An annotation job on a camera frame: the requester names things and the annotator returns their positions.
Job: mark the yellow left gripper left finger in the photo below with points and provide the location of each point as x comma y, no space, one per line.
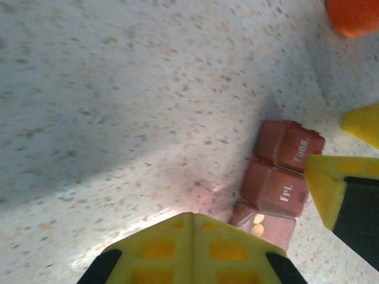
157,251

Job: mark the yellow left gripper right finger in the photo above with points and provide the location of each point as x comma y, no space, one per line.
231,251

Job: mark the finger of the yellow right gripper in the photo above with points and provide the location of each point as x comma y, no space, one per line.
340,192
364,124

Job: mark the red weekly pill organizer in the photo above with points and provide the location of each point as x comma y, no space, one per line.
284,189

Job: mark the orange pill bottle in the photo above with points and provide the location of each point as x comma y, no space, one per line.
352,17

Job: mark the beige round pill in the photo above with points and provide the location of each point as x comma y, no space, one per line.
259,219
259,229

